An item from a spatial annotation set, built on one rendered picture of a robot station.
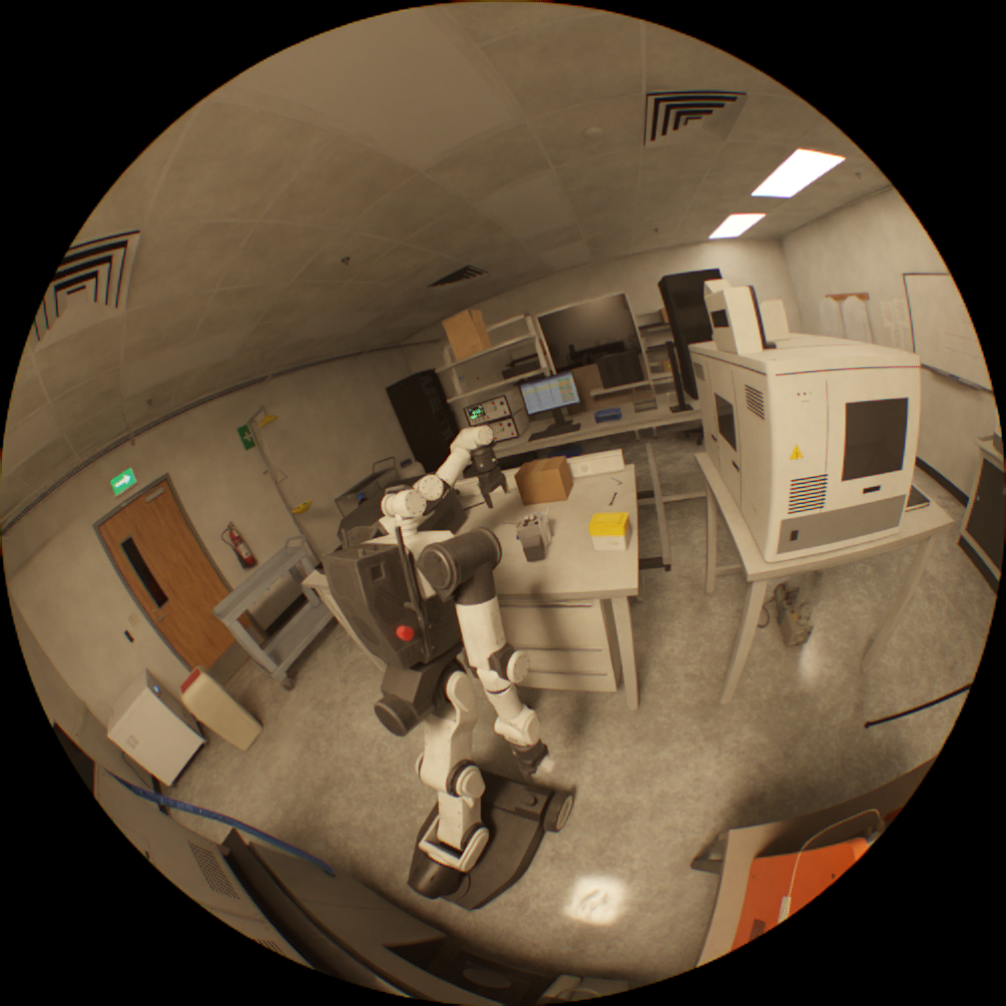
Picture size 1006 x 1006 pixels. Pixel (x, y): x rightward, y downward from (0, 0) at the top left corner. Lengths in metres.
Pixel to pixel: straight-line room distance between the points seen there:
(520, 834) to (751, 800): 0.92
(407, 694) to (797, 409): 1.11
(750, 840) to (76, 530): 4.45
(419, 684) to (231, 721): 2.29
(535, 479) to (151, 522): 3.65
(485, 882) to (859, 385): 1.86
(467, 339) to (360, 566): 2.71
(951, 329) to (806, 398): 3.24
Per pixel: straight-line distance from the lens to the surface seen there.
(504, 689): 0.78
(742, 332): 0.94
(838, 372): 0.87
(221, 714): 2.89
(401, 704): 0.84
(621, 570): 1.00
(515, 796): 1.45
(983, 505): 3.11
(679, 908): 1.58
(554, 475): 1.43
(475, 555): 0.61
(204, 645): 4.03
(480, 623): 0.66
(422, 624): 0.74
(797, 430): 0.82
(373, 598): 0.67
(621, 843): 1.55
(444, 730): 1.01
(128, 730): 3.57
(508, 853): 1.45
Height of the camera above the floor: 1.54
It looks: 23 degrees down
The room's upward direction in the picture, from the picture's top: 21 degrees counter-clockwise
